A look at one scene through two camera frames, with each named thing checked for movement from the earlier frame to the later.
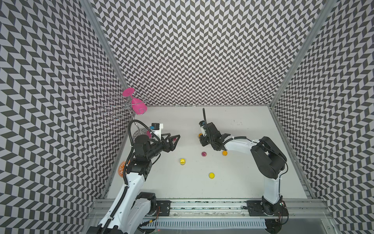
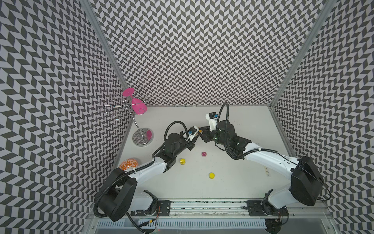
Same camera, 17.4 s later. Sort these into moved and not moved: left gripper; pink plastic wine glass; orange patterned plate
Moved: left gripper
Not moved: pink plastic wine glass; orange patterned plate
